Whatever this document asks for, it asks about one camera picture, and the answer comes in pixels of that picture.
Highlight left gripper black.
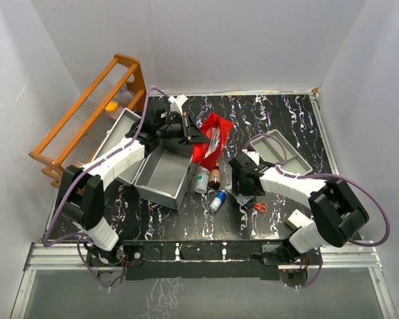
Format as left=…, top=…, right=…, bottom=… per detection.
left=156, top=112, right=209, bottom=146

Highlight teal white packet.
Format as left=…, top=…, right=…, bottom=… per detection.
left=224, top=184, right=254, bottom=206

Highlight clear plastic bag packet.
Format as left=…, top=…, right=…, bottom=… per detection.
left=204, top=127, right=223, bottom=158

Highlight red first aid pouch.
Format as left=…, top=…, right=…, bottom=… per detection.
left=193, top=112, right=233, bottom=171

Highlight orange small scissors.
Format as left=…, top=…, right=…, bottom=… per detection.
left=253, top=202, right=267, bottom=213

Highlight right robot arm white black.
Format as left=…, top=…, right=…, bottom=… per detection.
left=229, top=152, right=369, bottom=264

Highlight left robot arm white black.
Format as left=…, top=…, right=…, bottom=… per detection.
left=54, top=108, right=210, bottom=265

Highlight white green medicine bottle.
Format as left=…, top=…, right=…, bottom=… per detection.
left=195, top=167, right=209, bottom=194

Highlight grey metal medicine case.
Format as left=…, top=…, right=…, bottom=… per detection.
left=92, top=110, right=196, bottom=209

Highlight white blue spray bottle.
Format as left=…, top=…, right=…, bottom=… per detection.
left=209, top=189, right=227, bottom=213

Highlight brown bottle orange cap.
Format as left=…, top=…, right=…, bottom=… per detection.
left=209, top=167, right=221, bottom=189

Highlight grey divided plastic tray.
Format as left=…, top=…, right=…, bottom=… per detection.
left=249, top=130, right=313, bottom=175

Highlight white green small box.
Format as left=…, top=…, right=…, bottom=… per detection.
left=285, top=209, right=313, bottom=230

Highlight yellow block on rack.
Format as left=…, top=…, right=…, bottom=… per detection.
left=105, top=101, right=119, bottom=112

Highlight orange wooden rack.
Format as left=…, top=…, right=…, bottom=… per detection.
left=29, top=54, right=146, bottom=188

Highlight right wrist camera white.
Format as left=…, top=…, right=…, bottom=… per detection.
left=242, top=150, right=260, bottom=165

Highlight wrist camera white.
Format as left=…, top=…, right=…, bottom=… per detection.
left=168, top=94, right=188, bottom=114
left=242, top=150, right=260, bottom=165

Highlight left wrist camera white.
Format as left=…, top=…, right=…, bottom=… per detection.
left=168, top=94, right=188, bottom=114

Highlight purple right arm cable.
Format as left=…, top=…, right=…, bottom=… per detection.
left=245, top=134, right=392, bottom=289

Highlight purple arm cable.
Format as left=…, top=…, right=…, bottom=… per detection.
left=42, top=87, right=174, bottom=291
left=245, top=134, right=392, bottom=289

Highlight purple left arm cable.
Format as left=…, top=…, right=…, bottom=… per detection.
left=42, top=87, right=174, bottom=291

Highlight aluminium front rail frame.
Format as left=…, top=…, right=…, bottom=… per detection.
left=11, top=244, right=396, bottom=318

